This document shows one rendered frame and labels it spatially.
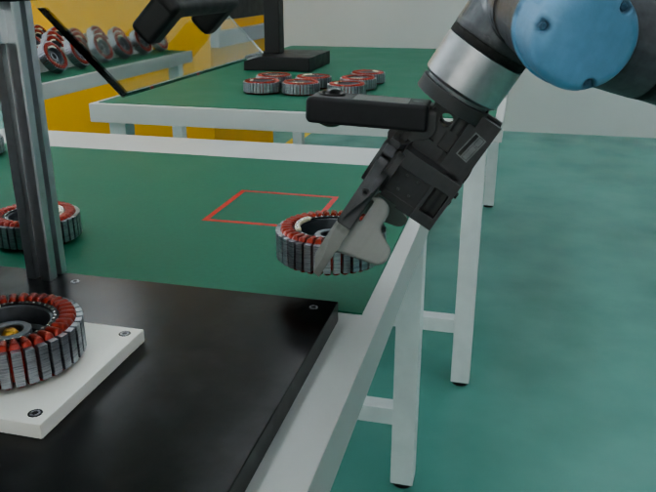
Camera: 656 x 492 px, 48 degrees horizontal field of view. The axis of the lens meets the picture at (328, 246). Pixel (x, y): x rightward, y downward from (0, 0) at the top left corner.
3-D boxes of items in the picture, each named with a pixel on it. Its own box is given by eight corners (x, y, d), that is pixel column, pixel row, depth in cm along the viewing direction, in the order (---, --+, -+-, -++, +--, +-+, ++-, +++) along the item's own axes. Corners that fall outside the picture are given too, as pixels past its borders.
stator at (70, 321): (115, 341, 61) (110, 301, 60) (15, 409, 52) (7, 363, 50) (13, 318, 65) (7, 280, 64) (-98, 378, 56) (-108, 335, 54)
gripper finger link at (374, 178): (351, 227, 65) (405, 148, 66) (337, 218, 65) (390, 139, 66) (347, 235, 70) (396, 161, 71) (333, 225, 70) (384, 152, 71)
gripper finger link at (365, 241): (360, 301, 65) (416, 218, 67) (306, 264, 66) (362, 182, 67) (357, 303, 69) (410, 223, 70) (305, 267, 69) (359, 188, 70)
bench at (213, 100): (501, 203, 367) (513, 50, 341) (480, 395, 198) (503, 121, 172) (291, 188, 392) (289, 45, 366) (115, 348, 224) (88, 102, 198)
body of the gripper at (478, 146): (425, 237, 68) (503, 130, 63) (348, 185, 68) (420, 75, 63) (433, 214, 75) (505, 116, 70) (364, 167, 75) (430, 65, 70)
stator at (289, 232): (393, 244, 79) (394, 211, 77) (374, 283, 69) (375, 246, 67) (294, 236, 81) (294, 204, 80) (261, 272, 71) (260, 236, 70)
